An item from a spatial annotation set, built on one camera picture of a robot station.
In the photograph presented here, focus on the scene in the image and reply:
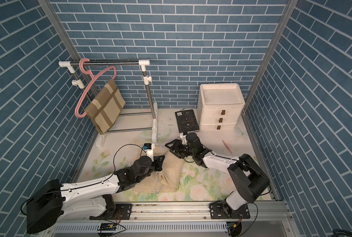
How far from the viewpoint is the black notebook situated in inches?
42.4

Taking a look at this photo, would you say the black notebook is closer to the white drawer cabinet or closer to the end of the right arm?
the white drawer cabinet

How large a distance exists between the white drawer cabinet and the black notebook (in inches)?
2.1

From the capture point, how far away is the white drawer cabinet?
929 millimetres
